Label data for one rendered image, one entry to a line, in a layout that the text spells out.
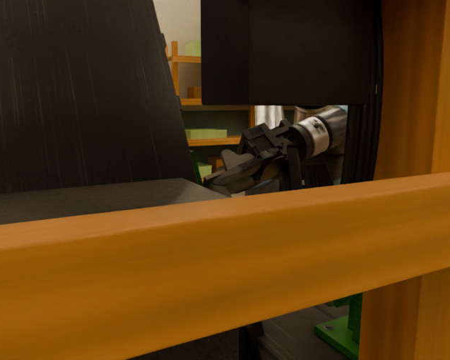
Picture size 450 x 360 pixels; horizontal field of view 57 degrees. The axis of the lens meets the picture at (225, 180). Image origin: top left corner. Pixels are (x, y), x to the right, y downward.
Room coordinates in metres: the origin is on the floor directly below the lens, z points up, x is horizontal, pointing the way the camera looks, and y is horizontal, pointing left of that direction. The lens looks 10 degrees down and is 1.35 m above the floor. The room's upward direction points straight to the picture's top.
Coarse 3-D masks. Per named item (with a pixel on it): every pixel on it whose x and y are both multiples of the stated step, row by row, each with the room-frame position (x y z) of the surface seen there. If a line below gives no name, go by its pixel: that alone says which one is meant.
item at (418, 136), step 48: (384, 0) 0.53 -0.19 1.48; (432, 0) 0.48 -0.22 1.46; (384, 48) 0.53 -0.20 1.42; (432, 48) 0.47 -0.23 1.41; (384, 96) 0.53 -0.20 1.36; (432, 96) 0.47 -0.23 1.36; (384, 144) 0.52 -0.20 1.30; (432, 144) 0.46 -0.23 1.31; (384, 288) 0.51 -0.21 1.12; (432, 288) 0.47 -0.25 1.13; (384, 336) 0.50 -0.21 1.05; (432, 336) 0.47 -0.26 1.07
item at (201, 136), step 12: (192, 48) 6.14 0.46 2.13; (168, 60) 6.34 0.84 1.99; (180, 60) 5.93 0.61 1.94; (192, 60) 6.00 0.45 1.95; (192, 96) 6.23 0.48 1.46; (252, 108) 6.96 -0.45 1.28; (324, 108) 7.61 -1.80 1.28; (252, 120) 6.96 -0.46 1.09; (192, 132) 6.07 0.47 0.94; (204, 132) 6.17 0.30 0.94; (216, 132) 6.27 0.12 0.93; (192, 144) 6.00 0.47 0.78; (204, 144) 6.08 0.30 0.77; (216, 144) 6.16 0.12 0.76; (216, 156) 6.66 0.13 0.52; (204, 168) 6.18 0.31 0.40; (216, 168) 6.29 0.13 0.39
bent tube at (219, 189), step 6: (210, 174) 0.70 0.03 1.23; (216, 174) 0.71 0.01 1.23; (204, 180) 0.70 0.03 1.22; (210, 180) 0.70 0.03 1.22; (204, 186) 0.71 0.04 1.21; (210, 186) 0.71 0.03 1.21; (216, 186) 0.70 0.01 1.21; (222, 186) 0.71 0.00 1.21; (222, 192) 0.70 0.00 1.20; (228, 192) 0.70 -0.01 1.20
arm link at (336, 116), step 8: (328, 112) 0.84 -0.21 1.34; (336, 112) 0.84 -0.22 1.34; (344, 112) 0.84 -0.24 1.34; (320, 120) 0.82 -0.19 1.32; (328, 120) 0.82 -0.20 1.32; (336, 120) 0.83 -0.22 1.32; (344, 120) 0.83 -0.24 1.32; (328, 128) 0.81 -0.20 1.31; (336, 128) 0.82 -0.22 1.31; (344, 128) 0.83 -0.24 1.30; (336, 136) 0.82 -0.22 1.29; (344, 136) 0.83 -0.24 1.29; (336, 144) 0.84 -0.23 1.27; (344, 144) 0.85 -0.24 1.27; (328, 152) 0.86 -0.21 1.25; (336, 152) 0.86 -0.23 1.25
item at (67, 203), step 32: (32, 192) 0.52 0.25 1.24; (64, 192) 0.52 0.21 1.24; (96, 192) 0.52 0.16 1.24; (128, 192) 0.52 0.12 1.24; (160, 192) 0.52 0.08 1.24; (192, 192) 0.52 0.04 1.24; (0, 224) 0.38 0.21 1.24; (160, 352) 0.43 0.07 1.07; (192, 352) 0.45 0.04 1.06; (224, 352) 0.47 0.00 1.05
